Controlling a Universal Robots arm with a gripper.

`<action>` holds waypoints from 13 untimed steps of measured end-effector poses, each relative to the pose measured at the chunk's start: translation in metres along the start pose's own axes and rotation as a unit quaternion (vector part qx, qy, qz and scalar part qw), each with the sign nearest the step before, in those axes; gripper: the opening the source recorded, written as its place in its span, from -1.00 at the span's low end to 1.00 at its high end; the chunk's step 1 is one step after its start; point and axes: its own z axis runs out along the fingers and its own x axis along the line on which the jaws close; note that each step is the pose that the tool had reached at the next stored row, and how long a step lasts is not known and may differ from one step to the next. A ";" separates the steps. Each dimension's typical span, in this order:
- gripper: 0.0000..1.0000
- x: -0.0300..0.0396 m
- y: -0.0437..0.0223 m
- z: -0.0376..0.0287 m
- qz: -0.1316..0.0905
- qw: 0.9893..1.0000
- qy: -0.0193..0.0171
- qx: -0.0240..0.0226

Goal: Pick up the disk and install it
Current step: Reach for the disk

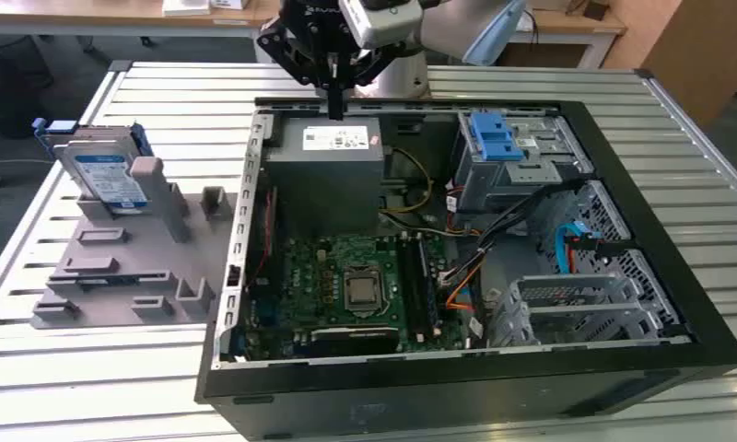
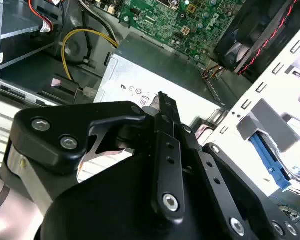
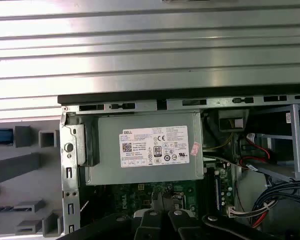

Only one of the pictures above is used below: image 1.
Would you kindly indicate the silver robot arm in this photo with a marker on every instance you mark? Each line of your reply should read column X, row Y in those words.
column 405, row 76

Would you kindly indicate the silver CPU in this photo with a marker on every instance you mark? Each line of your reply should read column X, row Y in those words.
column 362, row 292

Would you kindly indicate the grey parts rack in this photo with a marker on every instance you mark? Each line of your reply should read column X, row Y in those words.
column 134, row 258

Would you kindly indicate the small white box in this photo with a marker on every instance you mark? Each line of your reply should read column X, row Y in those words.
column 228, row 3

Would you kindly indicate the black graphics card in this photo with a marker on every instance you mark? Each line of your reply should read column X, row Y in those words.
column 356, row 340

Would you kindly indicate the grey power supply unit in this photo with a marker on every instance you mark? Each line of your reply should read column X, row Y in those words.
column 325, row 193

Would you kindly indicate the light wooden cabinet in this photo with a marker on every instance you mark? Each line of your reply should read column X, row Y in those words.
column 707, row 55

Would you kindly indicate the hard disk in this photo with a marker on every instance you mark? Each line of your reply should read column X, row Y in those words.
column 104, row 179

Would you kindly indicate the black PC case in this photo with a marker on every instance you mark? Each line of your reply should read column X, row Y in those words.
column 466, row 396

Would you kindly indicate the green motherboard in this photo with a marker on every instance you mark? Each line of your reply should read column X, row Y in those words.
column 306, row 276

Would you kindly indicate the silver disk bay cage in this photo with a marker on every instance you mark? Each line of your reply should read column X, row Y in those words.
column 565, row 310

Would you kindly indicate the wooden desk white frame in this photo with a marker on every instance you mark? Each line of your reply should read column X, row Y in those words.
column 584, row 24
column 98, row 16

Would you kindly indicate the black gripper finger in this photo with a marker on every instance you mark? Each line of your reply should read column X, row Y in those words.
column 368, row 69
column 288, row 55

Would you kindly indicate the black RAM slot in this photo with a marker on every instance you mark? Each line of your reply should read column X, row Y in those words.
column 408, row 285
column 424, row 285
column 416, row 285
column 430, row 285

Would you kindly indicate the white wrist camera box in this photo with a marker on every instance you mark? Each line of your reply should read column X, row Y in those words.
column 380, row 20

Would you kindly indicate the blue plastic drive latch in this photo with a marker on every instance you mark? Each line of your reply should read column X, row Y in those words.
column 490, row 138

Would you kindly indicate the silver optical drive cage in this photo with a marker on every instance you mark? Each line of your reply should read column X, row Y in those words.
column 528, row 175

